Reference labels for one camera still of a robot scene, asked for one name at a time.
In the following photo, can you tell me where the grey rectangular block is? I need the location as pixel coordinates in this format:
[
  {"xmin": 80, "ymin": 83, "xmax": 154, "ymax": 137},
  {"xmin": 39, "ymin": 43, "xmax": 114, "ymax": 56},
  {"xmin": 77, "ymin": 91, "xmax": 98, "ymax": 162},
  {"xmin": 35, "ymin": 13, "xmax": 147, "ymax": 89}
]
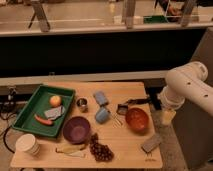
[{"xmin": 141, "ymin": 134, "xmax": 162, "ymax": 153}]

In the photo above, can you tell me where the yellow banana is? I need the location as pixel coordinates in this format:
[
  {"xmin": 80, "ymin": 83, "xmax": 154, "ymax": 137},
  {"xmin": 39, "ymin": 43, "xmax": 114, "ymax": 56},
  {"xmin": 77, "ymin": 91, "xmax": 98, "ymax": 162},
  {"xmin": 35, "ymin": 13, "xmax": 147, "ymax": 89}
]
[{"xmin": 55, "ymin": 144, "xmax": 85, "ymax": 158}]

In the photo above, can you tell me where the green plastic tray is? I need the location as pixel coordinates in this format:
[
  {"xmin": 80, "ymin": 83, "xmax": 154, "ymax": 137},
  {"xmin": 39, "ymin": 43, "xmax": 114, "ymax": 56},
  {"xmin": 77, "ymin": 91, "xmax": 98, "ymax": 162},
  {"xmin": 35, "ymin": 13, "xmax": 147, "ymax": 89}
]
[{"xmin": 13, "ymin": 85, "xmax": 75, "ymax": 138}]

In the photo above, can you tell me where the light blue mug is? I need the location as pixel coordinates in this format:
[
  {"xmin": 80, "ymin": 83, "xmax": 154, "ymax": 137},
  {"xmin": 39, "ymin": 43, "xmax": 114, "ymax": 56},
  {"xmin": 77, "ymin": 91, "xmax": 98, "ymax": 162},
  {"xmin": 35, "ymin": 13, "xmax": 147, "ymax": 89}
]
[{"xmin": 95, "ymin": 107, "xmax": 110, "ymax": 124}]

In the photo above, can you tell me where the orange bowl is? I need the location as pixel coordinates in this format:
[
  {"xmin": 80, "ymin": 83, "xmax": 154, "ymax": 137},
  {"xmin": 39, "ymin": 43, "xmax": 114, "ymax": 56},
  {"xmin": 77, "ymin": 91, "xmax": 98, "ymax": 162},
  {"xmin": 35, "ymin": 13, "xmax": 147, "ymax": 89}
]
[{"xmin": 125, "ymin": 108, "xmax": 149, "ymax": 133}]

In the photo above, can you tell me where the black binder clip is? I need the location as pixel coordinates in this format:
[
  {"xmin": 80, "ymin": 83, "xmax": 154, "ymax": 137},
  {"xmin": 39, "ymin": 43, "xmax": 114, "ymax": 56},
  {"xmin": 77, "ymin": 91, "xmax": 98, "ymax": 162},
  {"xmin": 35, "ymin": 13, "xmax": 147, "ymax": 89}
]
[{"xmin": 116, "ymin": 104, "xmax": 128, "ymax": 115}]

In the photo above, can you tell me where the purple bowl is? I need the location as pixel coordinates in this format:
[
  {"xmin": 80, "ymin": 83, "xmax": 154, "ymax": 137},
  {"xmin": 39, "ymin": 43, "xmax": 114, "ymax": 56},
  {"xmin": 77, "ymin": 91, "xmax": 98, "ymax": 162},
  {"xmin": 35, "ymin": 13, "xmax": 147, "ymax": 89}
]
[{"xmin": 63, "ymin": 116, "xmax": 91, "ymax": 144}]

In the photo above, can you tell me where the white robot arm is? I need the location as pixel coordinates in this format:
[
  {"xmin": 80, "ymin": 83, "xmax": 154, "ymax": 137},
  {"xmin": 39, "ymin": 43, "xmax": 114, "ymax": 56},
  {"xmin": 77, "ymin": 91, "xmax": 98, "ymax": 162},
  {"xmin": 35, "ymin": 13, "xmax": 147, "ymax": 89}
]
[{"xmin": 158, "ymin": 61, "xmax": 213, "ymax": 126}]

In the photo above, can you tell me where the black handled tool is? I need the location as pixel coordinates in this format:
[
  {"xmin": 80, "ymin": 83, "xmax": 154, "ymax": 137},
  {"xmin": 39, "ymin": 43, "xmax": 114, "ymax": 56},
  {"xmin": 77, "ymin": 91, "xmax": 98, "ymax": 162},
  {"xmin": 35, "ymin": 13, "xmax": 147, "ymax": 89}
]
[{"xmin": 125, "ymin": 98, "xmax": 151, "ymax": 105}]

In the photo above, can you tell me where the yellow red apple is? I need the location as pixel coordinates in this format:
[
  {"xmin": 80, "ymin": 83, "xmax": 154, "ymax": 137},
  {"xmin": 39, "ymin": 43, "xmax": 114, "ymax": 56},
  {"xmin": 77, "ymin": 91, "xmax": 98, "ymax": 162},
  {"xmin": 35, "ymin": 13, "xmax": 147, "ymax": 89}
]
[{"xmin": 49, "ymin": 95, "xmax": 62, "ymax": 107}]

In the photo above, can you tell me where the bunch of dark grapes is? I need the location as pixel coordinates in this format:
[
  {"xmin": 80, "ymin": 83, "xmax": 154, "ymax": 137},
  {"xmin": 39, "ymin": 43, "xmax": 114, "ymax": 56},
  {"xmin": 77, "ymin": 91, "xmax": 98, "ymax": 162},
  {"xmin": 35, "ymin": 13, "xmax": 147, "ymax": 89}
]
[{"xmin": 89, "ymin": 133, "xmax": 114, "ymax": 162}]

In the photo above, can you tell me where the small metal cup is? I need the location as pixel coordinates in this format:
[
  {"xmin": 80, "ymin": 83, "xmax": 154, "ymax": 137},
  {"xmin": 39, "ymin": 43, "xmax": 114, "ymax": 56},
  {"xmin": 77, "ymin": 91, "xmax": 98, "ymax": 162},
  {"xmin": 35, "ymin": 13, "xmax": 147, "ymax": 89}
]
[{"xmin": 76, "ymin": 98, "xmax": 88, "ymax": 112}]

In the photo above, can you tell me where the blue sponge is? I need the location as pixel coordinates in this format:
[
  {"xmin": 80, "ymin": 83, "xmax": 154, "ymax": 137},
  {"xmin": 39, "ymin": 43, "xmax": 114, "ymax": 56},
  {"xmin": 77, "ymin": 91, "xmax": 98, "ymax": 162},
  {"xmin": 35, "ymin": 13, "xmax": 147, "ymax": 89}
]
[{"xmin": 93, "ymin": 91, "xmax": 108, "ymax": 106}]

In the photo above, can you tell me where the white paper cup stack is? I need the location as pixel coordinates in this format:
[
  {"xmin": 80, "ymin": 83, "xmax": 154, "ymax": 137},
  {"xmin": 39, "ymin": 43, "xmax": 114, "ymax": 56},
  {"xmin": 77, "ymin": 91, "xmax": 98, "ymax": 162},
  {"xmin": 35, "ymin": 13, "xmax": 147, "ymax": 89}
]
[{"xmin": 15, "ymin": 134, "xmax": 40, "ymax": 155}]

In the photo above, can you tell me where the grey cloth in tray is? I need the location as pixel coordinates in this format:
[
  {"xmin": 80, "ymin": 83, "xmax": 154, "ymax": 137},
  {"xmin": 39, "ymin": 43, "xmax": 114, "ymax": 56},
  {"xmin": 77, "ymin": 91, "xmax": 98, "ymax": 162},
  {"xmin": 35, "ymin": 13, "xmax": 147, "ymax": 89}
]
[{"xmin": 44, "ymin": 106, "xmax": 65, "ymax": 120}]

